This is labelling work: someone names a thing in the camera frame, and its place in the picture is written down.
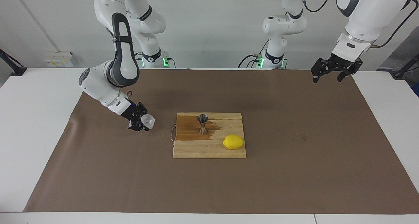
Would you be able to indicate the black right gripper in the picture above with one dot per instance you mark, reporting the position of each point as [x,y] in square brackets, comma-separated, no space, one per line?
[134,112]

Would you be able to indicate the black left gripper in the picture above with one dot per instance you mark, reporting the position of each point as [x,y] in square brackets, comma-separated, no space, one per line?
[343,63]

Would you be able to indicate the steel jigger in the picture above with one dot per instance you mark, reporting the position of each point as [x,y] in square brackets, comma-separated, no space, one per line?
[203,119]

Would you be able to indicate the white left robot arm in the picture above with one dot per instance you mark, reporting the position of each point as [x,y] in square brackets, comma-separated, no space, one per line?
[370,18]

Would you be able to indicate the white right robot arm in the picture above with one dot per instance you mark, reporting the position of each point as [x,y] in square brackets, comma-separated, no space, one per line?
[98,86]

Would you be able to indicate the brown table mat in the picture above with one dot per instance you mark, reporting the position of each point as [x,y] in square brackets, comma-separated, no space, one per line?
[131,178]

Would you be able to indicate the black clamp stand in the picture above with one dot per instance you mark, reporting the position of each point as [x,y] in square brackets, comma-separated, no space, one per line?
[400,74]
[18,71]

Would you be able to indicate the wooden cutting board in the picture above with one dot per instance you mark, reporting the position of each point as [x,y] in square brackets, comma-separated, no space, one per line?
[209,148]

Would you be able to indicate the blue object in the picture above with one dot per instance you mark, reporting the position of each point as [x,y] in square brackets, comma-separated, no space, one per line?
[417,90]

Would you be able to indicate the yellow lemon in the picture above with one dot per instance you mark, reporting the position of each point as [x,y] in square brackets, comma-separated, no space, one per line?
[233,142]

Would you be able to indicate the white wall socket strip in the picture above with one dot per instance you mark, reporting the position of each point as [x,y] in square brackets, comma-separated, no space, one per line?
[59,59]

